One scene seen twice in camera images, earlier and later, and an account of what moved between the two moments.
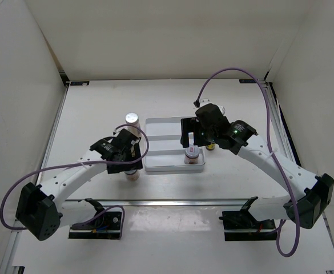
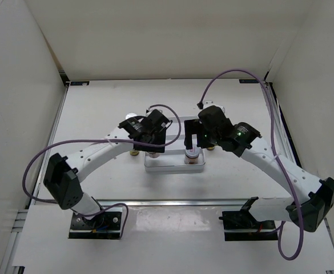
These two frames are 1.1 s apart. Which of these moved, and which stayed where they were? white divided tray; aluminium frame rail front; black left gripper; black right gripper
Moved: black left gripper
Stayed: black right gripper; white divided tray; aluminium frame rail front
